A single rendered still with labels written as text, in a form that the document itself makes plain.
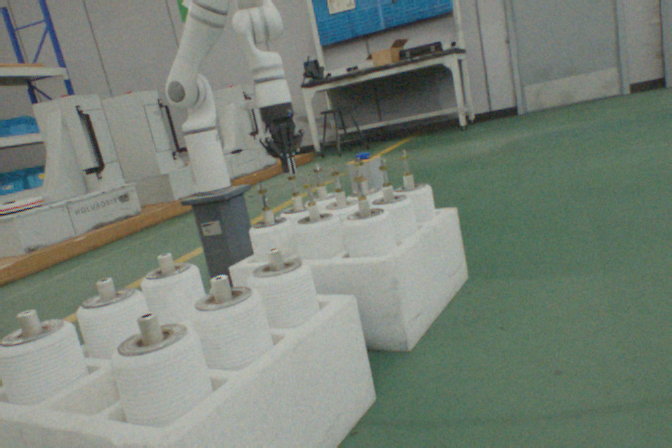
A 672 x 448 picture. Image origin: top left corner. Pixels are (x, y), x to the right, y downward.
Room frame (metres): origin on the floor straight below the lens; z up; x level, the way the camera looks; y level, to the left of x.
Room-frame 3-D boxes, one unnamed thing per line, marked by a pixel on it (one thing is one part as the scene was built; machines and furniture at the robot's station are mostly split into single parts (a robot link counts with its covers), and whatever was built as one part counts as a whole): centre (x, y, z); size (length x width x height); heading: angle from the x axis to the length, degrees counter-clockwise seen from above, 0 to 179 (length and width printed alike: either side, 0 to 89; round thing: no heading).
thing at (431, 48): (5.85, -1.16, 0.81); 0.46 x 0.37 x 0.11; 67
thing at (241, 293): (0.71, 0.17, 0.25); 0.08 x 0.08 x 0.01
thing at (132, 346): (0.61, 0.23, 0.25); 0.08 x 0.08 x 0.01
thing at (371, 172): (1.53, -0.10, 0.16); 0.07 x 0.07 x 0.31; 59
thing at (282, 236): (1.20, 0.15, 0.16); 0.10 x 0.10 x 0.18
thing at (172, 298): (0.94, 0.30, 0.16); 0.10 x 0.10 x 0.18
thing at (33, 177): (6.16, 3.11, 0.36); 0.50 x 0.38 x 0.21; 66
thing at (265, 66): (1.30, 0.09, 0.63); 0.09 x 0.07 x 0.15; 99
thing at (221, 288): (0.71, 0.17, 0.26); 0.02 x 0.02 x 0.03
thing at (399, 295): (1.24, -0.02, 0.09); 0.39 x 0.39 x 0.18; 59
